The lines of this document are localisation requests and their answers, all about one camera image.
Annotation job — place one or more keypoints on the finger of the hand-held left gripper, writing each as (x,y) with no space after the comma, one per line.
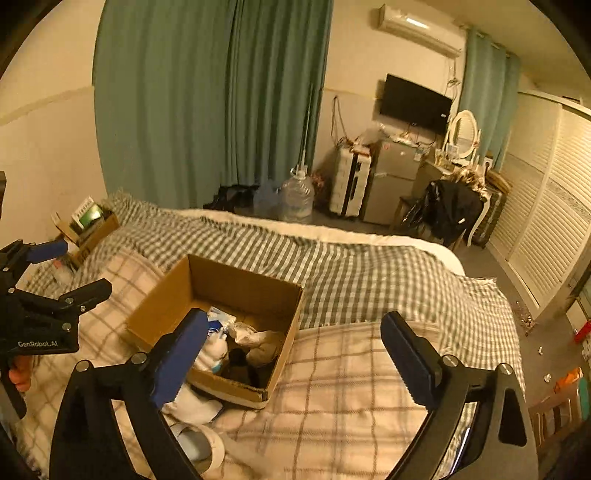
(87,295)
(46,251)

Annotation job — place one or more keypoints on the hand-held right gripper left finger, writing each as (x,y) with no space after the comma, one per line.
(181,360)

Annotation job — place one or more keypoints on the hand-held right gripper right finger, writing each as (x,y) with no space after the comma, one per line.
(411,364)

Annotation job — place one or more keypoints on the large cardboard box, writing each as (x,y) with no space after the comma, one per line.
(240,286)

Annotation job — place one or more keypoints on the person's left hand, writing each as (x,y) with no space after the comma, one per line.
(19,374)

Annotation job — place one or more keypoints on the white plush cloth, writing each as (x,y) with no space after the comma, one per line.
(198,402)

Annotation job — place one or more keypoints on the blue and white packet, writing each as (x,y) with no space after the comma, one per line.
(214,323)

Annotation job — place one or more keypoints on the small cardboard box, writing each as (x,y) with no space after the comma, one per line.
(99,230)

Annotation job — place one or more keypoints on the green book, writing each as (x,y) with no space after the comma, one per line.
(90,214)

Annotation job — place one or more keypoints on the crumpled white plastic bag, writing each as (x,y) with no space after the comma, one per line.
(244,333)

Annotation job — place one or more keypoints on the beige cloth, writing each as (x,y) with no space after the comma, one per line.
(267,347)

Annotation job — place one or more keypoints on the white tape roll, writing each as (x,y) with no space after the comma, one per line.
(210,450)

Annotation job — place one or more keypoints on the green checked blanket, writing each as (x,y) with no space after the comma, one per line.
(351,281)

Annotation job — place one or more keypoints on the wooden stool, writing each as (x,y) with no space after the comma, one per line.
(551,417)

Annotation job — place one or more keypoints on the wooden chair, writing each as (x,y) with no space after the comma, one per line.
(406,212)

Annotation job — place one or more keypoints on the orange bag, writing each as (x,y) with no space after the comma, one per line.
(569,379)

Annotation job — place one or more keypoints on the black jacket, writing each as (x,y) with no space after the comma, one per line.
(450,207)

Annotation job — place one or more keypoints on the black bag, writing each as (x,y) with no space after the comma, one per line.
(231,196)

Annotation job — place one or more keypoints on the red box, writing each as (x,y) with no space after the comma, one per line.
(584,332)

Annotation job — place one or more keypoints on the brown suitcase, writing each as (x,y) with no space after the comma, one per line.
(494,207)

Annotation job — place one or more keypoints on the blue plastic bag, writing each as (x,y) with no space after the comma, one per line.
(268,198)

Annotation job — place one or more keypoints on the silver small fridge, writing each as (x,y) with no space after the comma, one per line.
(390,180)

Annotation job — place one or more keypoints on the white suitcase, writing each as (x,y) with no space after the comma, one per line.
(348,182)

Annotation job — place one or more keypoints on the clear water jug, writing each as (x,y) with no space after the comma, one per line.
(296,198)

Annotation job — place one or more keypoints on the white louvred wardrobe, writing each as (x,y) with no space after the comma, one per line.
(545,194)

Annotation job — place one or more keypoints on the wide green curtain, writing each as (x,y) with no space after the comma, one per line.
(194,92)

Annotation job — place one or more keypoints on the white oval mirror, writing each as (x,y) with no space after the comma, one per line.
(461,134)

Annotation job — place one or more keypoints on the white pole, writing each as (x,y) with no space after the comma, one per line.
(305,129)

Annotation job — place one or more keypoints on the narrow green curtain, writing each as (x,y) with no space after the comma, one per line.
(487,92)

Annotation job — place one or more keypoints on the white air conditioner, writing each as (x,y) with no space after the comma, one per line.
(422,30)

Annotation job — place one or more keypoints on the black wall television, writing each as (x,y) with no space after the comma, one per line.
(413,104)

